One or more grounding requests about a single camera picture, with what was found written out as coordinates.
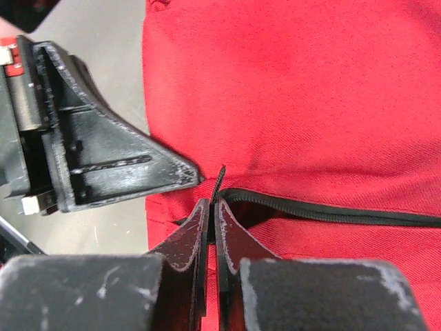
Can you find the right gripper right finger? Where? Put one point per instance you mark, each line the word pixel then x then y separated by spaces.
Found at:
pixel 258 290

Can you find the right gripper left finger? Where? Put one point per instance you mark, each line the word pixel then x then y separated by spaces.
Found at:
pixel 164 289

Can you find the red student backpack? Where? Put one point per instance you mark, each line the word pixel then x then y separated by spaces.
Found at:
pixel 325 116

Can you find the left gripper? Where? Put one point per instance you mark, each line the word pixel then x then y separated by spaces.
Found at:
pixel 63 147

